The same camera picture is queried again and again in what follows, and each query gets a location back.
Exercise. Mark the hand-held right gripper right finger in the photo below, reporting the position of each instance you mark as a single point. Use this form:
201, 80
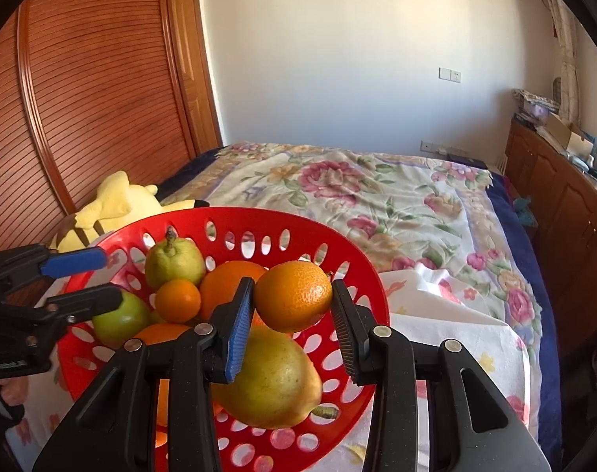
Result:
350, 339

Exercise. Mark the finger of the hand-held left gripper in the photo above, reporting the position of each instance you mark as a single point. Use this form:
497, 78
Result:
74, 261
89, 300

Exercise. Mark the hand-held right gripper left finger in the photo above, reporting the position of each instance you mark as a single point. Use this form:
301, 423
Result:
237, 339

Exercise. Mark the green apple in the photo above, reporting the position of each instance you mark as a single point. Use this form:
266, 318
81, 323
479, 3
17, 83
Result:
123, 322

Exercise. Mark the large orange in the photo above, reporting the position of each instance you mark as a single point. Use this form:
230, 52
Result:
224, 285

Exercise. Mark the red perforated plastic basket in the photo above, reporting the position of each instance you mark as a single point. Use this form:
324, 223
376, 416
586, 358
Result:
372, 280

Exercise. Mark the medium orange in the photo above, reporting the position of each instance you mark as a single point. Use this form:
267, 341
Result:
293, 295

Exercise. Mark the yellow pear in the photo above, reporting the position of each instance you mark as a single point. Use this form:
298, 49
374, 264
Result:
273, 383

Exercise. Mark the small tangerine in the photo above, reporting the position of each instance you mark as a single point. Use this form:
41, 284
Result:
178, 301

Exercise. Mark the yellow plush toy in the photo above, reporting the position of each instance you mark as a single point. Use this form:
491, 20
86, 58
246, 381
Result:
111, 201

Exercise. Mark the green pear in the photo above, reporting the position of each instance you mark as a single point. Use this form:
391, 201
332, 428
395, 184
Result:
173, 265

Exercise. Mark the white floral cloth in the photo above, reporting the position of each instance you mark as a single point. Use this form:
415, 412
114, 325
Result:
451, 334

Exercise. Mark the floral bedspread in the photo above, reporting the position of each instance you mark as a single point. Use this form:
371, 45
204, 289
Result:
352, 191

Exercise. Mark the wooden slatted wardrobe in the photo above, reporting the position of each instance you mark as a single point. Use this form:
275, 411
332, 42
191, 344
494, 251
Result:
106, 83

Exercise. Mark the floral bed cover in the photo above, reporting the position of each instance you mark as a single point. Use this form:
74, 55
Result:
549, 305

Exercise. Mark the black flat device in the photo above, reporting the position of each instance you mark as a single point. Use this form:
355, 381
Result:
468, 161

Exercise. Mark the teal cloth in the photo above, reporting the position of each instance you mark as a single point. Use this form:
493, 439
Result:
524, 211

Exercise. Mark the wooden door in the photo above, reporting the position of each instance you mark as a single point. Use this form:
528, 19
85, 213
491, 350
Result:
195, 69

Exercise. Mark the white sticks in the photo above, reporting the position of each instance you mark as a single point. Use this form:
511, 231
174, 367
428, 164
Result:
501, 162

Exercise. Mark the wooden cabinet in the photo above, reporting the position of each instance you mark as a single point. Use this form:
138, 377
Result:
574, 216

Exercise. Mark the cardboard box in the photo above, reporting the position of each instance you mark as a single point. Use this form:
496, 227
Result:
561, 132

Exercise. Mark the stack of folded cloths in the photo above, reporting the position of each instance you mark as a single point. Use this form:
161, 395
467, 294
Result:
534, 103

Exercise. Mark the patterned curtain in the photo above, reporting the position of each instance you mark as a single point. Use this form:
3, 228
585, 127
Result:
566, 49

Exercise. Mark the white wall socket strip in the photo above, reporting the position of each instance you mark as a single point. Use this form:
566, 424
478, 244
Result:
441, 147

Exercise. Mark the white wall switch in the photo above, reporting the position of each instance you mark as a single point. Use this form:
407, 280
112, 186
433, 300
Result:
450, 74

